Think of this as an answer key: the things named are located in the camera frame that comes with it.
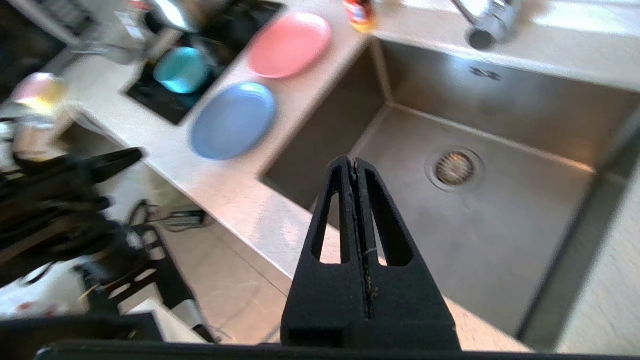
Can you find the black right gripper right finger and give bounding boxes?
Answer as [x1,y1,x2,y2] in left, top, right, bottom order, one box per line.
[356,159,461,350]

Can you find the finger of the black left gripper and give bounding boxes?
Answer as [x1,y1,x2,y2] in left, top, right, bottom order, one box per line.
[90,148,144,183]

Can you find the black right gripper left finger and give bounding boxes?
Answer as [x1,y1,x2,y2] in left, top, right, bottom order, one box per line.
[281,156,372,348]

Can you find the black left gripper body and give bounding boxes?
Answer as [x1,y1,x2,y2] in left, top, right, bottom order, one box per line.
[0,155,121,283]

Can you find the teal cup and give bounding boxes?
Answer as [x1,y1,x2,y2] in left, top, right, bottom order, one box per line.
[153,46,211,95]

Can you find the orange dish soap bottle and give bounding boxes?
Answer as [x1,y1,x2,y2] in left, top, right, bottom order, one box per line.
[342,0,376,33]

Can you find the stainless steel sink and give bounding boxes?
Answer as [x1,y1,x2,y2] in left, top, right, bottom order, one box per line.
[260,37,640,351]

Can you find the metal sink drain strainer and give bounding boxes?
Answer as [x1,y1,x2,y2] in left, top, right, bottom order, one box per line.
[425,146,485,193]

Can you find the black glass cooktop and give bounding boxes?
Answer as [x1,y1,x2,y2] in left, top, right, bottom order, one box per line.
[125,0,286,126]

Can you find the pink and yellow container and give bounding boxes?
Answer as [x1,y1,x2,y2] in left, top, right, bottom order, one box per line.
[12,72,68,117]

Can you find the blue plate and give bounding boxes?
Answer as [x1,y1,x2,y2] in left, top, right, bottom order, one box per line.
[189,81,277,161]

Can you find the pink plate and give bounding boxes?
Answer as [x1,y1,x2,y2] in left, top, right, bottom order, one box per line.
[247,12,333,80]

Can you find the chrome gooseneck faucet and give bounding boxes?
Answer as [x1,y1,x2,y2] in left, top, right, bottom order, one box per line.
[450,0,523,51]

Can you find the black metal bracket frame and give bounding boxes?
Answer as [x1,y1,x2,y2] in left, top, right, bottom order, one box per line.
[75,225,216,343]

